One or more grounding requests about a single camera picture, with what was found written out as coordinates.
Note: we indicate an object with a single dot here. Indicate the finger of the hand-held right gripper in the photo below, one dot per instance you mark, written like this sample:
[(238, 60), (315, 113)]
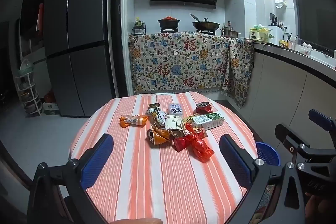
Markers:
[(319, 116), (286, 134)]

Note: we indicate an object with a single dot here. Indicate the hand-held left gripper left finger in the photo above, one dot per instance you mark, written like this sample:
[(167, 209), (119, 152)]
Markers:
[(97, 158)]

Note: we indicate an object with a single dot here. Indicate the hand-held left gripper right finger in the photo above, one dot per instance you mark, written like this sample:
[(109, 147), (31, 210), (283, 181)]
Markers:
[(235, 161)]

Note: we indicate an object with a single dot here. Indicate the blue plastic basket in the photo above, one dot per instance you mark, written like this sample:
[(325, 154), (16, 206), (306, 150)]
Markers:
[(267, 154)]

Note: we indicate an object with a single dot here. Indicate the red cellophane wrapper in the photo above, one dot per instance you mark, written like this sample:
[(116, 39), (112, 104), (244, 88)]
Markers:
[(195, 145)]

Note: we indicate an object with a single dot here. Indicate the green white milk carton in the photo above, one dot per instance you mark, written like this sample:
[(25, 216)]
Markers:
[(208, 121)]

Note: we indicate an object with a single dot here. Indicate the crushed orange can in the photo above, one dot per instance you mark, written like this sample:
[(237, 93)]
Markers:
[(157, 137)]

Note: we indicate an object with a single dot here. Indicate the floral paper box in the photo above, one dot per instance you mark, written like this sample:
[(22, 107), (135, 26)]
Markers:
[(172, 123)]

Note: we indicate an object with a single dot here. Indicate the person's right hand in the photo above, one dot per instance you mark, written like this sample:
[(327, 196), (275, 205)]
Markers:
[(319, 207)]

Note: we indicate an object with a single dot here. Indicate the person's left hand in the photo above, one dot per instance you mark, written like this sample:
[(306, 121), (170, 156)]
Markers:
[(141, 221)]

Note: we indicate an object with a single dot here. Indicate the beige lower cabinets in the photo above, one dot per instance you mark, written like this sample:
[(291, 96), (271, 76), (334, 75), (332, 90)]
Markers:
[(283, 82)]

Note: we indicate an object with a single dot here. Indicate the orange white snack wrapper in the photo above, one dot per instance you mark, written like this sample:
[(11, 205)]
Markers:
[(132, 121)]

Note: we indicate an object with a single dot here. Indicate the green yellow snack packet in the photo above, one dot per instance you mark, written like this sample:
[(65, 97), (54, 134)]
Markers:
[(187, 128)]

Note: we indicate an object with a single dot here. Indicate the crushed red can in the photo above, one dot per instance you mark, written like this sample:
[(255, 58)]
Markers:
[(203, 108)]

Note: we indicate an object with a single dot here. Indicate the cardboard box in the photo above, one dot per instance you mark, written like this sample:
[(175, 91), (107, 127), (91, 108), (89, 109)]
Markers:
[(51, 109)]

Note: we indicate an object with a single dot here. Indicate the grey kitchen countertop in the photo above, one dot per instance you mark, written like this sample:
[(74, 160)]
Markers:
[(288, 53)]

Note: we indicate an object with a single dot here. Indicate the yellow white crumpled wrapper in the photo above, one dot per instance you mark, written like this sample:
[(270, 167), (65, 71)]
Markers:
[(153, 111)]

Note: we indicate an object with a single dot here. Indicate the red bag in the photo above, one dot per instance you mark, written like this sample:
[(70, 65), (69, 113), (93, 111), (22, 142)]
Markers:
[(50, 97)]

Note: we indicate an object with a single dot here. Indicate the clear plastic box bear print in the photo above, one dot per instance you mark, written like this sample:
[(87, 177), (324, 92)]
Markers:
[(175, 108)]

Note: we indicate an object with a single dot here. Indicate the small yellow box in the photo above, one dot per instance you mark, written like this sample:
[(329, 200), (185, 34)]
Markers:
[(284, 43)]

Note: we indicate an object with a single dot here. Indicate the narrow printed cloth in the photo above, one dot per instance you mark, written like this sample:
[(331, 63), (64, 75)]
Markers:
[(239, 69)]

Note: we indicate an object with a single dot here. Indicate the white tiered rack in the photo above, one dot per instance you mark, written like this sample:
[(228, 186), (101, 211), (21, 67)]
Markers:
[(30, 98)]

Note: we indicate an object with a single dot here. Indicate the white utensil holder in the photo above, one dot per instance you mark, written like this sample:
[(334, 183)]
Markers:
[(277, 32)]

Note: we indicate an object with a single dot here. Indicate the white container with green cloth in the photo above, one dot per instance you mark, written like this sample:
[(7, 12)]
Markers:
[(258, 33)]

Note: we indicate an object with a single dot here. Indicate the grey refrigerator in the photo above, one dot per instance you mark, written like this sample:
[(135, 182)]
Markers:
[(78, 56)]

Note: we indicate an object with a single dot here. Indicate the dark window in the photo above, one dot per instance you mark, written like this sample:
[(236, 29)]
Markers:
[(315, 11)]

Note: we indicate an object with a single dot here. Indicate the large printed cloth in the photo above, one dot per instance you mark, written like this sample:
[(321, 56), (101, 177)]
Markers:
[(170, 64)]

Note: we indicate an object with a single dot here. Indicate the steel pot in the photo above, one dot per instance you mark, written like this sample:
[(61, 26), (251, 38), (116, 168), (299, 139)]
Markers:
[(230, 32)]

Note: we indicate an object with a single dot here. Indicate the black gas stove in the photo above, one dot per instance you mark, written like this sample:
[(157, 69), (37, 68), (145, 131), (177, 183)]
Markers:
[(204, 32)]

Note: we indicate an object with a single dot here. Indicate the black condiment rack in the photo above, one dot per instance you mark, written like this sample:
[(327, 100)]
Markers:
[(138, 31)]

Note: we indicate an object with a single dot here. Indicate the wok with lid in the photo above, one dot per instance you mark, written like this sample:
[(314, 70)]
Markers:
[(206, 24)]

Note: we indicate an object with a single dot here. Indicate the oil bottle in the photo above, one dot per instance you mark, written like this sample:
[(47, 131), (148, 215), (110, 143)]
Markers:
[(137, 22)]

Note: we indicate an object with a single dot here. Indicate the red hanging cloth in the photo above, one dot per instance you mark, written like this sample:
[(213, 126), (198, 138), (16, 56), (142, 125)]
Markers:
[(40, 16)]

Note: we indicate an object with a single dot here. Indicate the black clay pot red lid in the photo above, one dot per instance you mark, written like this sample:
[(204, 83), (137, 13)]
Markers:
[(168, 22)]

